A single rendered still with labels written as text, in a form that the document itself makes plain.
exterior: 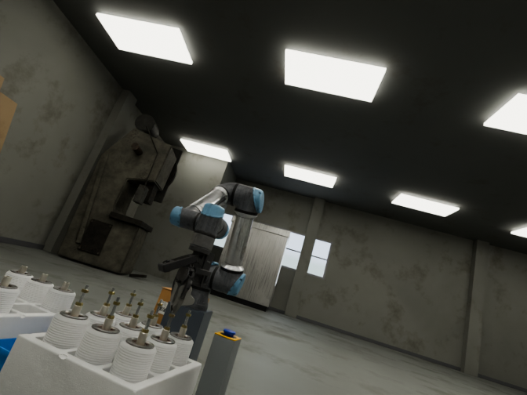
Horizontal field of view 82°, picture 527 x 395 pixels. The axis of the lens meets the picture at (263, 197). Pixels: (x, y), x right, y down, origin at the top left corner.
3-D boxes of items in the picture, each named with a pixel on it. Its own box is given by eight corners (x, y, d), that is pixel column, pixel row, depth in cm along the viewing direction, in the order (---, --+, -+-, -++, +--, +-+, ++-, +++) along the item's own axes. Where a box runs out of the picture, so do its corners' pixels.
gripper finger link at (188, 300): (190, 318, 94) (201, 288, 97) (174, 315, 91) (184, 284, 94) (186, 316, 97) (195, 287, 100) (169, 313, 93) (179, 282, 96)
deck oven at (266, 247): (270, 310, 777) (289, 240, 829) (268, 313, 670) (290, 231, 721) (216, 292, 798) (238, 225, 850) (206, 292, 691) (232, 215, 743)
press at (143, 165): (37, 251, 463) (114, 98, 540) (88, 259, 584) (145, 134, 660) (119, 278, 441) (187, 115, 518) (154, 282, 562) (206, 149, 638)
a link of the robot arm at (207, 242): (200, 233, 97) (189, 231, 103) (195, 247, 96) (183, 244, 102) (219, 240, 101) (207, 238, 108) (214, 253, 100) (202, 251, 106)
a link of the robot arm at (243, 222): (215, 285, 158) (241, 183, 157) (242, 294, 155) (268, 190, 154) (206, 291, 146) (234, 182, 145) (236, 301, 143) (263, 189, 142)
